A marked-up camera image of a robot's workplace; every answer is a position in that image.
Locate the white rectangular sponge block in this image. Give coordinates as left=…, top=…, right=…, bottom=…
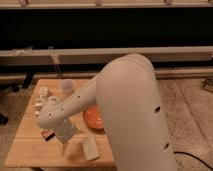
left=81, top=137, right=100, bottom=161

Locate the dark brown eraser block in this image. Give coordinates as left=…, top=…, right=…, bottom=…
left=41, top=130, right=55, bottom=141

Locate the black cable on floor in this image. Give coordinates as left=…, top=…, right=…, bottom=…
left=173, top=150, right=213, bottom=171

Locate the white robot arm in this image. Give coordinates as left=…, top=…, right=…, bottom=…
left=37, top=54, right=177, bottom=171

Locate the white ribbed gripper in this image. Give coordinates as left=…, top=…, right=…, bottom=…
left=53, top=119, right=77, bottom=155

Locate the orange bowl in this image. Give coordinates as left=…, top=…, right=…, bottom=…
left=83, top=106, right=104, bottom=130

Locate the clear plastic cup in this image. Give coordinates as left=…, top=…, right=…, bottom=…
left=59, top=79, right=76, bottom=96

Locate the grey metal rail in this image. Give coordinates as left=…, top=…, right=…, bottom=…
left=0, top=46, right=213, bottom=66

